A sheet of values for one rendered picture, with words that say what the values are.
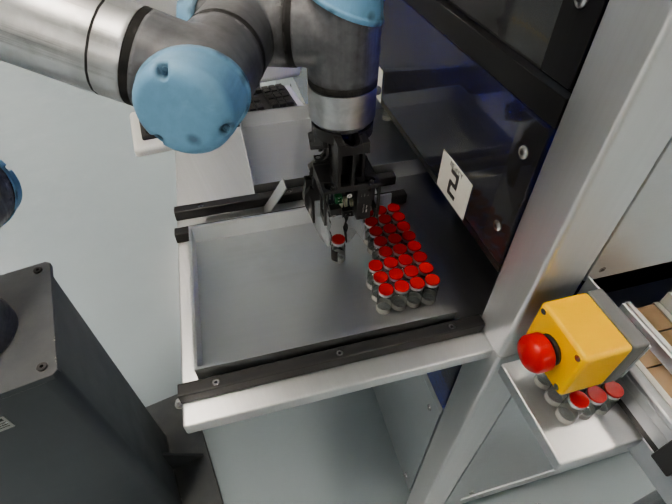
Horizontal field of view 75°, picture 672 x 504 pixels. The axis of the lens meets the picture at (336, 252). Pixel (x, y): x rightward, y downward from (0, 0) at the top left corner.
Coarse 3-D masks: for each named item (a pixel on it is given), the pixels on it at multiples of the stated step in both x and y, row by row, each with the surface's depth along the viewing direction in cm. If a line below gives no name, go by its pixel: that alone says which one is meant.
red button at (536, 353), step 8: (528, 336) 45; (536, 336) 44; (544, 336) 44; (520, 344) 45; (528, 344) 44; (536, 344) 44; (544, 344) 44; (520, 352) 45; (528, 352) 44; (536, 352) 43; (544, 352) 43; (552, 352) 43; (520, 360) 46; (528, 360) 44; (536, 360) 43; (544, 360) 43; (552, 360) 43; (528, 368) 45; (536, 368) 44; (544, 368) 43; (552, 368) 44
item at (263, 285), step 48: (192, 240) 69; (240, 240) 73; (288, 240) 73; (192, 288) 61; (240, 288) 66; (288, 288) 66; (336, 288) 66; (240, 336) 60; (288, 336) 60; (336, 336) 56
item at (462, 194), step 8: (448, 160) 60; (440, 168) 63; (448, 168) 61; (456, 168) 59; (440, 176) 64; (448, 176) 61; (464, 176) 57; (440, 184) 64; (464, 184) 57; (456, 192) 60; (464, 192) 58; (448, 200) 63; (456, 200) 60; (464, 200) 58; (456, 208) 61; (464, 208) 58
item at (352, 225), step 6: (354, 216) 63; (348, 222) 64; (354, 222) 63; (360, 222) 60; (348, 228) 65; (354, 228) 64; (360, 228) 61; (348, 234) 66; (354, 234) 66; (360, 234) 62; (348, 240) 66
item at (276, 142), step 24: (264, 120) 97; (288, 120) 99; (264, 144) 92; (288, 144) 92; (384, 144) 92; (408, 144) 92; (264, 168) 86; (288, 168) 86; (384, 168) 82; (408, 168) 84
